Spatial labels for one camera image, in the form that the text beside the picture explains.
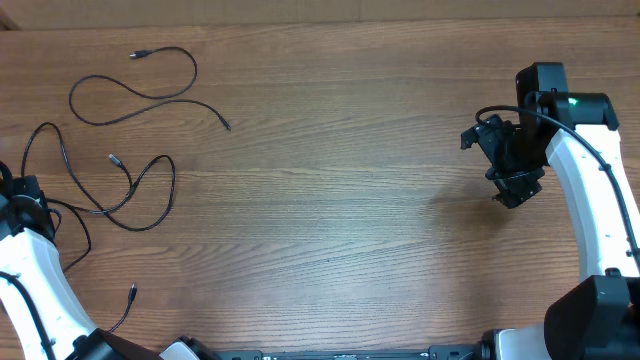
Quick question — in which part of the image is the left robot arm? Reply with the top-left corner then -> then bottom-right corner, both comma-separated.
1,165 -> 216,360

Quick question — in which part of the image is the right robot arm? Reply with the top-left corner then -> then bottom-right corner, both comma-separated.
446,62 -> 639,359

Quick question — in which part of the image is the black usb cable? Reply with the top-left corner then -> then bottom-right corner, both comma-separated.
68,46 -> 233,132
20,121 -> 177,233
45,198 -> 139,335

